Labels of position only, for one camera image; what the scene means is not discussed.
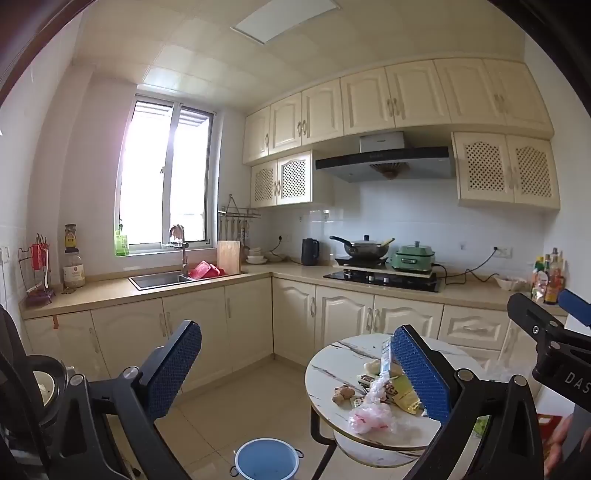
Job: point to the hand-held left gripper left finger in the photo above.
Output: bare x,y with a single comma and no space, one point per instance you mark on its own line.
178,364

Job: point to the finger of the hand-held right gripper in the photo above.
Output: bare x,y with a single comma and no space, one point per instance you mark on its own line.
577,307
531,316

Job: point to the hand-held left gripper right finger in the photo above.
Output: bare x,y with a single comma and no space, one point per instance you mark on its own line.
422,374

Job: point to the blue plastic bucket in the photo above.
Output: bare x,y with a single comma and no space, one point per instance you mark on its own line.
268,454

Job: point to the person's right hand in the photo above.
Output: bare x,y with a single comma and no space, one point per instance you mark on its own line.
561,443

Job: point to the cluster of condiment bottles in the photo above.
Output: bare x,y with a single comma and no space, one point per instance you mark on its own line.
549,281

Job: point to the blue white milk carton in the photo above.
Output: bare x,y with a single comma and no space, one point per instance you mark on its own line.
386,355

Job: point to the half-eaten white bun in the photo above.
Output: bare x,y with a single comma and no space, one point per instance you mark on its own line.
373,368

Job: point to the pink plastic bag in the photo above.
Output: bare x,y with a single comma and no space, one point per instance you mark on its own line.
371,410

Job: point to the red cardboard box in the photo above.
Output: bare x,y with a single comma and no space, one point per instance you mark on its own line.
547,431

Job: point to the ginger root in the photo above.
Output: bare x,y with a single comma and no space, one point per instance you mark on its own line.
344,393

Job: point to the cream base cabinets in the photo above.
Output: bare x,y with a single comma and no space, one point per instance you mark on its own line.
249,318

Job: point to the steel sink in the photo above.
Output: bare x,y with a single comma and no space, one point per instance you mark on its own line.
157,280

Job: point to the round marble table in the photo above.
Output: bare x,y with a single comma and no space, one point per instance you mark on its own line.
332,369

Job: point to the red dish basin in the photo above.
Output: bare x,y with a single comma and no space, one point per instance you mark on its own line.
205,271

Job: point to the black gas stove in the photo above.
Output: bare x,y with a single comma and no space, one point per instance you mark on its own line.
383,281

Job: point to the steel faucet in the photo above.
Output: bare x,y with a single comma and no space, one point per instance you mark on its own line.
184,258

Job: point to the green electric cooker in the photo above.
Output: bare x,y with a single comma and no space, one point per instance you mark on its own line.
413,258

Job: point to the wooden cutting board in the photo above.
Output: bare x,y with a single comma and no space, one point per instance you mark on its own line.
229,258

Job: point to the black induction cooker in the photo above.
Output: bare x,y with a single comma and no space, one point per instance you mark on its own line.
360,261

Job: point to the green dish soap bottle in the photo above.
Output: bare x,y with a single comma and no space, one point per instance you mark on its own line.
122,243

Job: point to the stack of white bowls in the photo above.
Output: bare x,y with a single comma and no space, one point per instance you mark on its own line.
256,256

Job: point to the wok with lid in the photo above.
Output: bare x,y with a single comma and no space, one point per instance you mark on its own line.
364,249

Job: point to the large clear jar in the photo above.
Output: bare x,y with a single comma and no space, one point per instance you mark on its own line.
74,272

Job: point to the large lattice door cabinet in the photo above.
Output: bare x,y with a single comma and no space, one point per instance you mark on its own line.
503,168

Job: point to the hanging utensil rack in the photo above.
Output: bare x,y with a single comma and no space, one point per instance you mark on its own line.
238,214

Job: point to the black electric kettle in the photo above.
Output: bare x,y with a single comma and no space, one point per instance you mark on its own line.
310,253

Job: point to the dark sauce bottle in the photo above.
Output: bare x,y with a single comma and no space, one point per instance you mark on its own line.
70,237

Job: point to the sliding window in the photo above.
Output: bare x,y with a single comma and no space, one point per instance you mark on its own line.
157,175

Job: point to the black range hood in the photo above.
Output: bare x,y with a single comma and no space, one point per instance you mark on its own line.
383,164

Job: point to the small lattice door cabinet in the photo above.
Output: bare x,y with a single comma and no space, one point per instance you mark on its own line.
291,177

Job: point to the ceiling light panel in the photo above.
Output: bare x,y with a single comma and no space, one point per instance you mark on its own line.
284,21

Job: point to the cream upper wall cabinets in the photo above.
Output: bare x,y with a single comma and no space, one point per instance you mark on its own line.
392,97

